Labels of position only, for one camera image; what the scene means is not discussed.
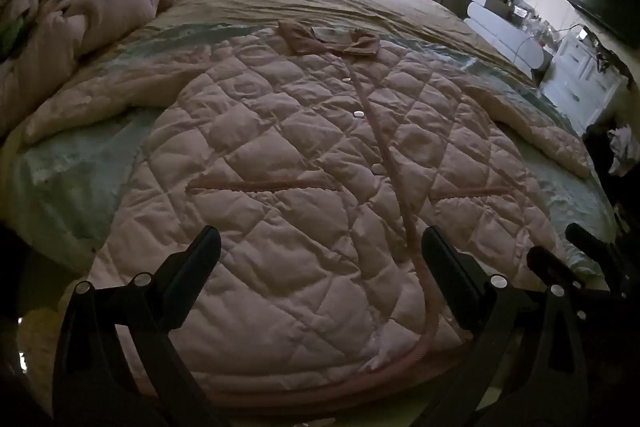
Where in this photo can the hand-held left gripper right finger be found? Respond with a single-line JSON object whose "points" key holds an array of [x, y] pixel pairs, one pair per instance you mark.
{"points": [[444, 269]]}

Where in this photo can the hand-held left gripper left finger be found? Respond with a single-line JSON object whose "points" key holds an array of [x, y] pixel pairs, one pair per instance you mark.
{"points": [[199, 269]]}

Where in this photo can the white drawer cabinet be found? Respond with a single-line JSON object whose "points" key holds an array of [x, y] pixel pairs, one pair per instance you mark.
{"points": [[580, 77]]}

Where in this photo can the pink quilted jacket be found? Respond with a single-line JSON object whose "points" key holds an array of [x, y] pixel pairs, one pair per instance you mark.
{"points": [[300, 157]]}

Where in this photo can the pink rolled duvet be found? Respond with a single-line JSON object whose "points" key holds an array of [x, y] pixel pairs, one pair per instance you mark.
{"points": [[120, 2]]}

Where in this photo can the crumpled white cloth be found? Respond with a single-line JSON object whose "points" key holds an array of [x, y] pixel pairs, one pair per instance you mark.
{"points": [[625, 147]]}

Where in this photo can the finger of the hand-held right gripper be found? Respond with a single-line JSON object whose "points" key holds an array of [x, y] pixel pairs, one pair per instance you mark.
{"points": [[552, 268], [600, 257]]}

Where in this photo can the large bed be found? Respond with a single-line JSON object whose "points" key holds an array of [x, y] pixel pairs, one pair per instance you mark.
{"points": [[350, 2]]}

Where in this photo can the cluster of toiletries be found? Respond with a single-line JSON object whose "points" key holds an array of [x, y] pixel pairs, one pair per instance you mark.
{"points": [[530, 17]]}

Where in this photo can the floral blanket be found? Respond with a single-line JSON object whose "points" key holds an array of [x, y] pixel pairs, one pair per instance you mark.
{"points": [[20, 2]]}

